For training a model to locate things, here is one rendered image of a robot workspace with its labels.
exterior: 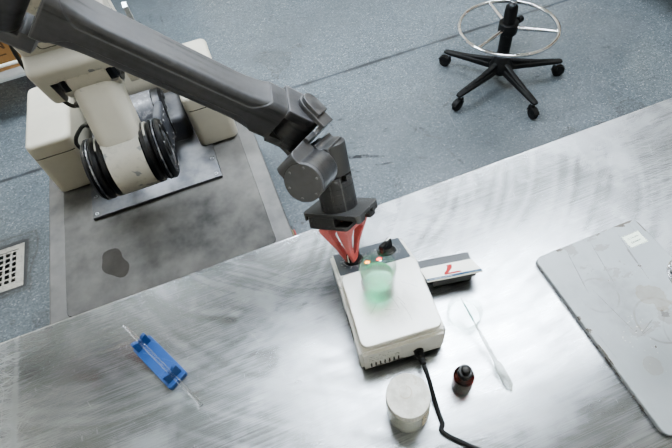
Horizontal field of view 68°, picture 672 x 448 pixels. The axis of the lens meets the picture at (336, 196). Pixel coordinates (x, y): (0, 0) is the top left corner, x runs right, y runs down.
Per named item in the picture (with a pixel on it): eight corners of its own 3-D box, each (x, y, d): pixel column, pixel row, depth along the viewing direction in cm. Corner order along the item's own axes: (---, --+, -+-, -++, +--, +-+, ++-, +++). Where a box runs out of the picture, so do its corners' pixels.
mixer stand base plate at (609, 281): (532, 261, 85) (534, 258, 84) (632, 221, 87) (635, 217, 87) (664, 440, 67) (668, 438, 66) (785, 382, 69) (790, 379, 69)
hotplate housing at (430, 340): (330, 263, 88) (325, 239, 82) (401, 244, 89) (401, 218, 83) (366, 387, 75) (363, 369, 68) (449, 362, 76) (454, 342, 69)
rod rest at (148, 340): (134, 352, 82) (125, 343, 79) (151, 336, 83) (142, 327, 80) (172, 391, 77) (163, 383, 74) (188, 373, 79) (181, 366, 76)
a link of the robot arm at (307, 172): (309, 89, 74) (276, 127, 78) (273, 111, 64) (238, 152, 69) (366, 148, 74) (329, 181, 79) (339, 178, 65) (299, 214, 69)
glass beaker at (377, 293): (379, 314, 72) (377, 288, 66) (353, 291, 75) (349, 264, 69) (407, 287, 75) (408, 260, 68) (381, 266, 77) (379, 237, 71)
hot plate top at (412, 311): (340, 278, 77) (340, 275, 77) (414, 257, 78) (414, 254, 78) (362, 351, 70) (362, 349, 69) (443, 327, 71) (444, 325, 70)
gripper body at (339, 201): (360, 228, 74) (351, 182, 71) (304, 223, 79) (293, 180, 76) (379, 208, 79) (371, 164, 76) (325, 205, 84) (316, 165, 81)
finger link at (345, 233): (356, 273, 78) (345, 219, 74) (318, 268, 82) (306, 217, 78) (376, 251, 83) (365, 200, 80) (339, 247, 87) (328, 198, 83)
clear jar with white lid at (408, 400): (386, 433, 70) (384, 418, 64) (386, 389, 74) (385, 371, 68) (429, 435, 70) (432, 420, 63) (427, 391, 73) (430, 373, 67)
